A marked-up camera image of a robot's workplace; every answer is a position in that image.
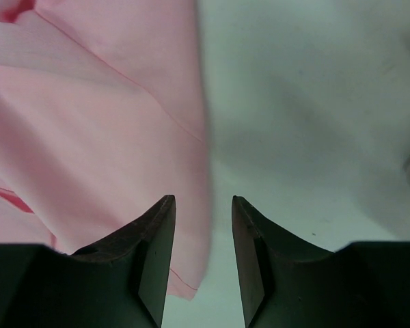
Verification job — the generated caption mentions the pink t shirt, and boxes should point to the pink t shirt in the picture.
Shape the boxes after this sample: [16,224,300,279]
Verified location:
[0,1,211,299]

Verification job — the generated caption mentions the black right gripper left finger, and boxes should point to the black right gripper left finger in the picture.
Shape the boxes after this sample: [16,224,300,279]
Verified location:
[0,195,176,327]

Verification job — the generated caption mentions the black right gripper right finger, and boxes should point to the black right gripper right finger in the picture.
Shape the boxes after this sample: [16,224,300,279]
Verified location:
[232,196,410,327]

